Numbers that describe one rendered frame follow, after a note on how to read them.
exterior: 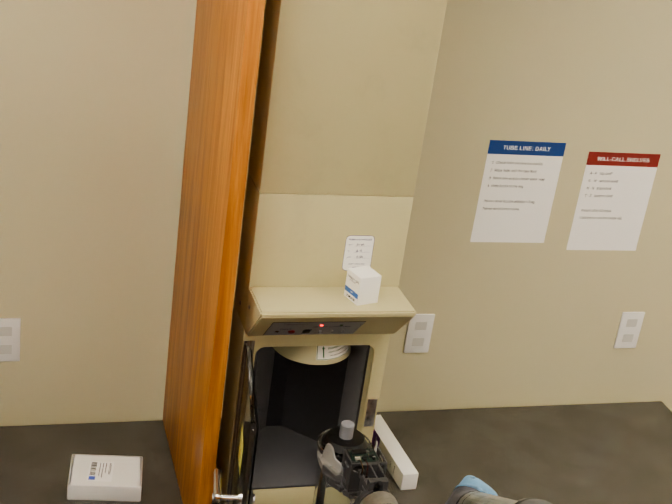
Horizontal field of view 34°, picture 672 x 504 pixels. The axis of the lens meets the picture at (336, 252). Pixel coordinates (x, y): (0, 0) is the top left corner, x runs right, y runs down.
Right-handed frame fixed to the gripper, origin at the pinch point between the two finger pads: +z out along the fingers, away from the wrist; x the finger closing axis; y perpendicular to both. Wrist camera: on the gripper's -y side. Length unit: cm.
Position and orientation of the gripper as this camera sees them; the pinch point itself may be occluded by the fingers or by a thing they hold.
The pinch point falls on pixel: (343, 453)
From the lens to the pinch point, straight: 223.6
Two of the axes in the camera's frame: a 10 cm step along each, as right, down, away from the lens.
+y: 1.3, -9.1, -3.9
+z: -2.7, -4.1, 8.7
